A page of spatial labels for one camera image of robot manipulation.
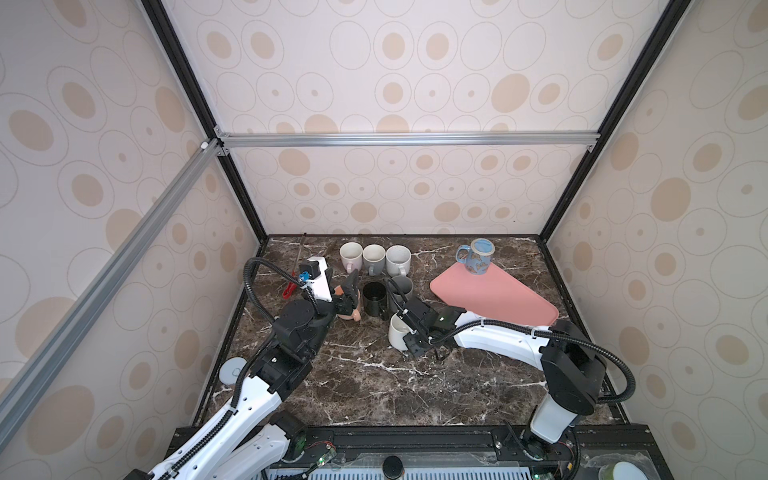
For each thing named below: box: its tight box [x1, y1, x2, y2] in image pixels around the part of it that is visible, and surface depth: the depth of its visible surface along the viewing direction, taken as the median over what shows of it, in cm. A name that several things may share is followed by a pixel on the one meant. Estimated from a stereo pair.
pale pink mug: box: [340, 242, 363, 274], surface depth 105 cm
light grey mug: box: [363, 244, 386, 277], surface depth 105 cm
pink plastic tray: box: [430, 262, 559, 326], surface depth 106 cm
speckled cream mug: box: [385, 244, 412, 277], surface depth 105 cm
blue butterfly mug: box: [455, 238, 495, 275], surface depth 105 cm
